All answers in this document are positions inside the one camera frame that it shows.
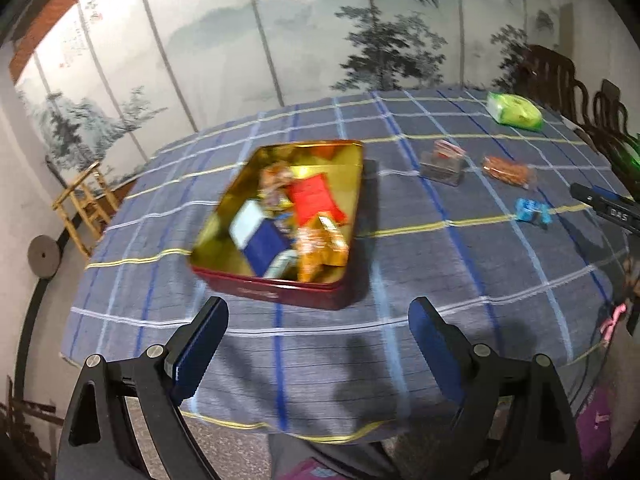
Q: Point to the dark wooden chair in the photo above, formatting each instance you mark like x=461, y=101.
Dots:
x=549, y=78

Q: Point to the painted folding screen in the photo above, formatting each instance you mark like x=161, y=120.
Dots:
x=114, y=81

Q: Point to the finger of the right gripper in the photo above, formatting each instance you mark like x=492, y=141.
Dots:
x=609, y=205

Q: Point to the red snack packet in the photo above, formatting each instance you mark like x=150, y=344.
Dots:
x=311, y=196

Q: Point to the orange snack packet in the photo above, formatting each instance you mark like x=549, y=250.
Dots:
x=319, y=243

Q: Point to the green tissue pack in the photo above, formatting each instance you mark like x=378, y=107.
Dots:
x=514, y=111

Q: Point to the blue and white snack box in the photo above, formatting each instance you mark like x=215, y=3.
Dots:
x=267, y=250

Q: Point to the round stone disc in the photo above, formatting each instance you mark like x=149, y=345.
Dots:
x=44, y=256

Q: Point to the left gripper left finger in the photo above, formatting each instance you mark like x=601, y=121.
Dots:
x=98, y=440

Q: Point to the red and gold tin box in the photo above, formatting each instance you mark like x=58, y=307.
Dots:
x=265, y=177

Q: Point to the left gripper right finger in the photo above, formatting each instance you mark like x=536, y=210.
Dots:
x=514, y=420

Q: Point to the bamboo chair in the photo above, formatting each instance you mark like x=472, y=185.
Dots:
x=95, y=204

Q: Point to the blue candy packet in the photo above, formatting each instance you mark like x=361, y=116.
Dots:
x=533, y=212

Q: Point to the clear bag of orange snacks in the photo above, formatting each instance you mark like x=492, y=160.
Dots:
x=509, y=172

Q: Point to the blue plaid tablecloth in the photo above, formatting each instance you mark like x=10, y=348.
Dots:
x=336, y=376

